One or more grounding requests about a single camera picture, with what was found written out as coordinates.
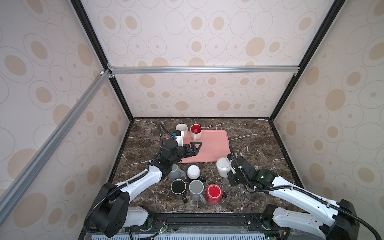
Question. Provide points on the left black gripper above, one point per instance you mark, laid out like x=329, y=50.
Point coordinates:
x=193, y=152

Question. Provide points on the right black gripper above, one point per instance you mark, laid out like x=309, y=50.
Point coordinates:
x=230, y=176

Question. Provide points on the white ribbed-bottom mug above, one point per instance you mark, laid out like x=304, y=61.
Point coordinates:
x=224, y=167

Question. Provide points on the cream mug red inside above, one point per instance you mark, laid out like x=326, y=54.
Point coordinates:
x=196, y=132

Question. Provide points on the pink rectangular tray mat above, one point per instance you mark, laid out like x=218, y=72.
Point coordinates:
x=215, y=145

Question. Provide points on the pale pink mug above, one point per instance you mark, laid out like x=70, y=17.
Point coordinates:
x=183, y=128

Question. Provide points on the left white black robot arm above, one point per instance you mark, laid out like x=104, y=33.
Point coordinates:
x=110, y=210

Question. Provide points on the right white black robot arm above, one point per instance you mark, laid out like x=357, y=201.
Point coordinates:
x=325, y=218

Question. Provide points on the grey mug back row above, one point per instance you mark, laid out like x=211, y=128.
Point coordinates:
x=176, y=173

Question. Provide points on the grey mug row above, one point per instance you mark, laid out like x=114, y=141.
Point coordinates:
x=196, y=188
x=176, y=173

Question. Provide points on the grey mug front row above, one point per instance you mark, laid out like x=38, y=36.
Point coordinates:
x=196, y=188

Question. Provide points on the black mug white rim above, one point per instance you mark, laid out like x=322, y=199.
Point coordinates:
x=178, y=188

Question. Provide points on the left slanted aluminium bar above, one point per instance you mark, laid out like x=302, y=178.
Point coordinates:
x=20, y=185

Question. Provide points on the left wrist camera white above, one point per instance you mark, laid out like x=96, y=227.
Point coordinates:
x=178, y=136

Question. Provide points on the white mug black handle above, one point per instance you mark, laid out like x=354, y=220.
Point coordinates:
x=194, y=173

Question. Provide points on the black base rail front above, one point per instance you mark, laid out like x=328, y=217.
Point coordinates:
x=209, y=226

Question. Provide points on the horizontal aluminium frame bar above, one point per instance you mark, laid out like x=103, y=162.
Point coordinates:
x=211, y=69

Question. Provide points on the left black corner post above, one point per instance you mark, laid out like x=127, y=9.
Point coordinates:
x=94, y=40

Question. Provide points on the black corner post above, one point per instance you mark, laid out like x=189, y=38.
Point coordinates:
x=94, y=40
x=319, y=36

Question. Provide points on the right black corner post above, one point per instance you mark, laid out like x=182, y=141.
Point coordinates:
x=319, y=36

